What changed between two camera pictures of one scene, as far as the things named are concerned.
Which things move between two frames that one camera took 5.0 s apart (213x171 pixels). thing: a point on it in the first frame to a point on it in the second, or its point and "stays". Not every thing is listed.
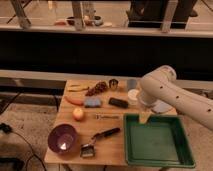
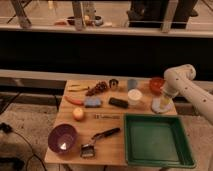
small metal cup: [113, 83] stays
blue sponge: [92, 102] stays
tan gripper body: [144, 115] to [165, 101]
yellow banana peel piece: [78, 88] stays
